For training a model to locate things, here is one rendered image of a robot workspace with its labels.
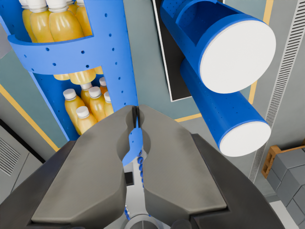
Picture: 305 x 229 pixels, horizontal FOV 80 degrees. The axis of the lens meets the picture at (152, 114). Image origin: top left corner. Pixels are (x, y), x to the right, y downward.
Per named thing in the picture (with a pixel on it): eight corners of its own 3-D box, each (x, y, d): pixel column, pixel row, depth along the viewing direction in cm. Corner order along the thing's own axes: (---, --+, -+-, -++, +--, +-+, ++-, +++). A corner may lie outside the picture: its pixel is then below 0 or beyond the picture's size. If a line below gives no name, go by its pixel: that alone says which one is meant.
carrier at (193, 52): (205, 6, 134) (179, -26, 120) (287, 53, 69) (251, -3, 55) (178, 37, 147) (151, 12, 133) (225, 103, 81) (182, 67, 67)
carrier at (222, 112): (178, 82, 174) (207, 79, 176) (213, 158, 109) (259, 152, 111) (180, 52, 155) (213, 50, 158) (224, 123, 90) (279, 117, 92)
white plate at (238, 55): (288, 55, 68) (286, 53, 69) (253, 0, 54) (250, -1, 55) (227, 104, 80) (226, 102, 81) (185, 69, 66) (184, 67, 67)
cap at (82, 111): (91, 111, 64) (89, 107, 63) (81, 117, 62) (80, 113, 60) (84, 107, 66) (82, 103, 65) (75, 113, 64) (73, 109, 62)
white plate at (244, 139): (215, 159, 107) (214, 157, 108) (260, 153, 110) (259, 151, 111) (226, 126, 89) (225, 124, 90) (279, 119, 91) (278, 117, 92)
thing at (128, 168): (117, 166, 118) (117, 190, 106) (116, 163, 115) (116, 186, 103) (133, 164, 118) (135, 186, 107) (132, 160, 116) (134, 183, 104)
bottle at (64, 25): (94, 71, 55) (71, -2, 43) (99, 82, 50) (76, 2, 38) (69, 78, 53) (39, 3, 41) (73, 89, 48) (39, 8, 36)
